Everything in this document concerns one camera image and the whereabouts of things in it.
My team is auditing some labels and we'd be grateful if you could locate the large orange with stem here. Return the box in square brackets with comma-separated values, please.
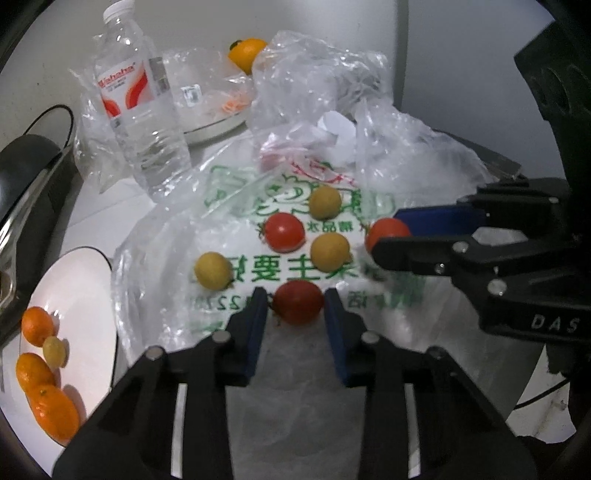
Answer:
[228, 38, 269, 75]

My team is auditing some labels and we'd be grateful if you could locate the clear plastic water bottle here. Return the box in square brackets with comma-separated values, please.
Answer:
[95, 0, 192, 199]

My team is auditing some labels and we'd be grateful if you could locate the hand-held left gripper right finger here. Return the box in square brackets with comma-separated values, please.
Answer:
[323, 288, 539, 480]

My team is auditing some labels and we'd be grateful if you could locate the stainless induction cooker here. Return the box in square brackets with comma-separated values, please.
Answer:
[0, 138, 81, 352]

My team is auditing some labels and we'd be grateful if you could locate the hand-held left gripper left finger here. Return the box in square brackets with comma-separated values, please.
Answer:
[51, 286, 269, 480]

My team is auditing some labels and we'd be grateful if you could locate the white plate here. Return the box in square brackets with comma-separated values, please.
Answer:
[0, 247, 121, 462]

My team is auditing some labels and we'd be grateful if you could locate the crumpled clear plastic bag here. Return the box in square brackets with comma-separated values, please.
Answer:
[247, 30, 490, 195]

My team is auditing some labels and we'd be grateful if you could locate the white round dish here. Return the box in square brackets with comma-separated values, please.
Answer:
[178, 51, 252, 146]

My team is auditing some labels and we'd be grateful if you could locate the black wok with yellow handle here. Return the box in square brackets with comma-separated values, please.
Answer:
[0, 134, 63, 222]

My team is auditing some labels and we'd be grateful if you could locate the crumpled white paper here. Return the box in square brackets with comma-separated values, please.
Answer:
[318, 110, 358, 162]

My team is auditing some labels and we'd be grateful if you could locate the green printed plastic bag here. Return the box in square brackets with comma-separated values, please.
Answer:
[111, 124, 490, 370]

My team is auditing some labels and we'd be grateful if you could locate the small tangerine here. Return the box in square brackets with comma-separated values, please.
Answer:
[15, 352, 58, 388]
[21, 307, 56, 347]
[23, 383, 80, 441]

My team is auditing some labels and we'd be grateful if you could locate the tan longan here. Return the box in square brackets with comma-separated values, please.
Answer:
[43, 336, 69, 367]
[194, 251, 233, 291]
[310, 232, 352, 273]
[308, 186, 343, 220]

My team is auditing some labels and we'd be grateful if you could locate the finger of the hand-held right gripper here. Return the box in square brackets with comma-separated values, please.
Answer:
[370, 226, 573, 324]
[394, 178, 568, 239]

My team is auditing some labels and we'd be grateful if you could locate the red cherry tomato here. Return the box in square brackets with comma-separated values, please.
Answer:
[365, 217, 411, 254]
[273, 280, 325, 325]
[264, 212, 306, 253]

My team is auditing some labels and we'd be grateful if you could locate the black induction cooker cable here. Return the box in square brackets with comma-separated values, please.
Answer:
[28, 104, 77, 155]

